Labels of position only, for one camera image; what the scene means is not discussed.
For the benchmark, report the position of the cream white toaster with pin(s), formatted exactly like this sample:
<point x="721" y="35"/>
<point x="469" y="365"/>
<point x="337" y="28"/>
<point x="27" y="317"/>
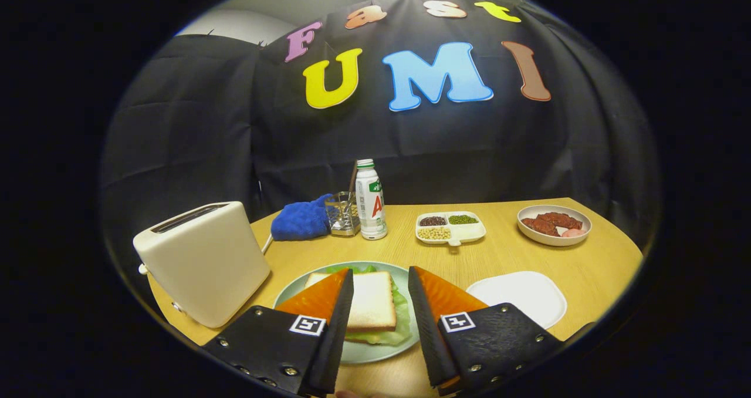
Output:
<point x="205" y="263"/>

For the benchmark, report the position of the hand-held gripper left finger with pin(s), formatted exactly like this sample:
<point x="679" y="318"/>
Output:
<point x="340" y="339"/>

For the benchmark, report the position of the pile of green beans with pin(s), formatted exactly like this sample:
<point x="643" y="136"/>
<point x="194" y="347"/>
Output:
<point x="463" y="219"/>

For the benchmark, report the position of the white plastic drink bottle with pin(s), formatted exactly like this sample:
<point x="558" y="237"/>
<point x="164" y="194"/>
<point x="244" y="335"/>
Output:
<point x="371" y="204"/>

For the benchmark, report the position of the toasted bread slice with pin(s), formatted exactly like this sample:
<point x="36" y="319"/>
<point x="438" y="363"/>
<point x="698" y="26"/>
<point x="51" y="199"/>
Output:
<point x="372" y="301"/>

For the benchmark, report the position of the brown steak piece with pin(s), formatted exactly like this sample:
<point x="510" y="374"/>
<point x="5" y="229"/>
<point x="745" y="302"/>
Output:
<point x="538" y="226"/>
<point x="563" y="219"/>

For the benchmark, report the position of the pink ham slice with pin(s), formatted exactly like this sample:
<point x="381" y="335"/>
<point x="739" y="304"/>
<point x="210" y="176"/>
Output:
<point x="573" y="232"/>

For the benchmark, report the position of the metal mesh utensil holder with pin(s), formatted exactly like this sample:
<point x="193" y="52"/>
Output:
<point x="343" y="219"/>

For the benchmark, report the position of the pale green plate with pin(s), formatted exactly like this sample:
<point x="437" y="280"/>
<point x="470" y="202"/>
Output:
<point x="381" y="354"/>

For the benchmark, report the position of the green lettuce leaf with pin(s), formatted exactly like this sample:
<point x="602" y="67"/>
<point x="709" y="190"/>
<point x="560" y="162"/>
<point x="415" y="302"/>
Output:
<point x="402" y="321"/>

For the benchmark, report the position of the white divided dish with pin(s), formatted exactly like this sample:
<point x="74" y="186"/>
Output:
<point x="469" y="232"/>

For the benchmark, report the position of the pile of dark red beans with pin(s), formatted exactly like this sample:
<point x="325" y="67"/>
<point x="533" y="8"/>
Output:
<point x="432" y="221"/>

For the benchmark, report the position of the white round meat bowl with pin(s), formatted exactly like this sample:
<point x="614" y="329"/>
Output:
<point x="543" y="239"/>

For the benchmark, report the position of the black backdrop cloth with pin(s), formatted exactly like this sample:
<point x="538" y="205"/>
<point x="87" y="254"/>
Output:
<point x="469" y="151"/>

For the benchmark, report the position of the white square plate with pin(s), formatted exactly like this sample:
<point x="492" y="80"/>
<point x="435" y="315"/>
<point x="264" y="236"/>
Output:
<point x="519" y="298"/>

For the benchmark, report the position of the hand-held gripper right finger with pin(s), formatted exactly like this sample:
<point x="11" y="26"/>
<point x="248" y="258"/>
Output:
<point x="423" y="333"/>

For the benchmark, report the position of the wooden chopstick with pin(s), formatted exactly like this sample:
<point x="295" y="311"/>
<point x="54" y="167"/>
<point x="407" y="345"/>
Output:
<point x="353" y="181"/>

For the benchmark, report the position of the pile of yellow soybeans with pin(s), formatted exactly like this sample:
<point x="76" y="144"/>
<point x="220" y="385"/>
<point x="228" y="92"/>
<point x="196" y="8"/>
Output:
<point x="434" y="233"/>

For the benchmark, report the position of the blue cloth mitt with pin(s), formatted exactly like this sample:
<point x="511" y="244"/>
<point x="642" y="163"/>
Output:
<point x="302" y="219"/>

